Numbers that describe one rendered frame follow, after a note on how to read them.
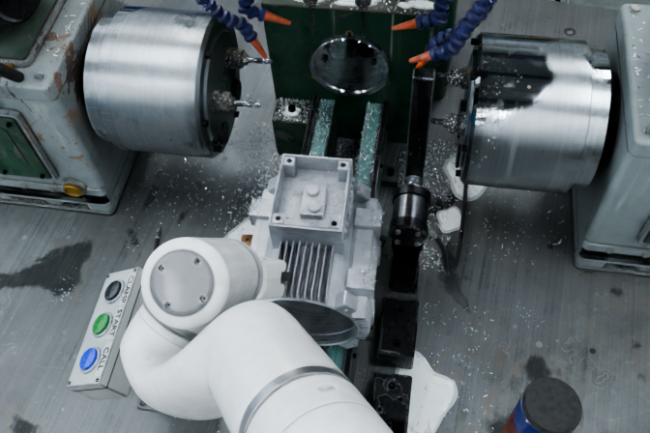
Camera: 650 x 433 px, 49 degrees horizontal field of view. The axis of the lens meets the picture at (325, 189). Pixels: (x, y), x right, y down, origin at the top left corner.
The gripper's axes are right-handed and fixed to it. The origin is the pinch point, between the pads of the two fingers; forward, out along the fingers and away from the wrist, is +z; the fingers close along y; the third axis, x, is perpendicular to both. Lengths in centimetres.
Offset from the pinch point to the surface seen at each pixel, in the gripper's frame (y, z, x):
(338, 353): 10.8, 14.3, -11.9
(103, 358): -17.6, -5.4, -13.3
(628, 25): 50, 18, 43
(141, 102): -24.6, 12.8, 23.2
